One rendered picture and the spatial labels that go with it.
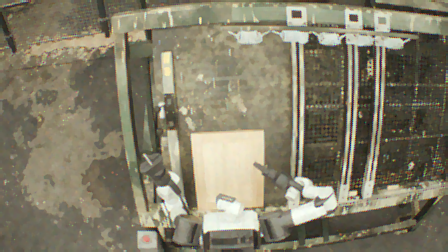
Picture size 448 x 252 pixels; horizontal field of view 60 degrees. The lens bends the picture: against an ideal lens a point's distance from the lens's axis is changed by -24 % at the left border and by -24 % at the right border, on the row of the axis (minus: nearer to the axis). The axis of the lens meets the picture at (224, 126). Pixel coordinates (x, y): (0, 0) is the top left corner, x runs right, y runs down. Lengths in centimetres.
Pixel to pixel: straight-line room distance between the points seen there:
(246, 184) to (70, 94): 249
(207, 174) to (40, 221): 196
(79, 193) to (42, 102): 121
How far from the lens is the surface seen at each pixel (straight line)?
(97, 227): 391
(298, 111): 252
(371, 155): 276
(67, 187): 416
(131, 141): 262
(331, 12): 235
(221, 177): 273
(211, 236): 224
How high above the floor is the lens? 348
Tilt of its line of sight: 56 degrees down
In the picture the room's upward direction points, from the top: 3 degrees counter-clockwise
